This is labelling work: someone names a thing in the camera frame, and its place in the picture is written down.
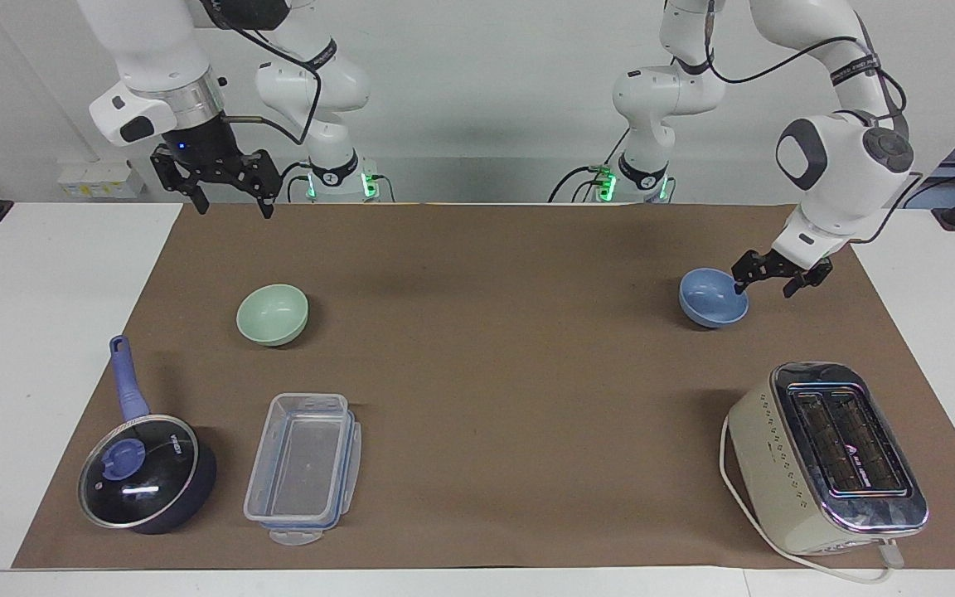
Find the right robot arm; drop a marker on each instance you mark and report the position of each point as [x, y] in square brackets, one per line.
[154, 50]

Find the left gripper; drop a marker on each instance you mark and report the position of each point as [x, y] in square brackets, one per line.
[788, 267]

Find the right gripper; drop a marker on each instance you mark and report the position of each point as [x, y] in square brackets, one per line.
[200, 145]

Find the blue bowl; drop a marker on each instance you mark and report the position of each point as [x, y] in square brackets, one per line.
[710, 303]

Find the clear plastic food container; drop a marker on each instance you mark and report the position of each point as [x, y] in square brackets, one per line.
[303, 464]

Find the green bowl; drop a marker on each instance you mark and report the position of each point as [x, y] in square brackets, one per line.
[272, 315]

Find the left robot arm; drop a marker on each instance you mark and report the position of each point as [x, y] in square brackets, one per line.
[838, 157]

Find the cream toaster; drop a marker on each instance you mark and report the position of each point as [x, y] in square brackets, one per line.
[784, 464]

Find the dark blue saucepan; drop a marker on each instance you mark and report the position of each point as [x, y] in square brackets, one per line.
[129, 385]

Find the glass lid with blue knob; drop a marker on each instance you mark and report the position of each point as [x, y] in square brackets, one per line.
[139, 471]

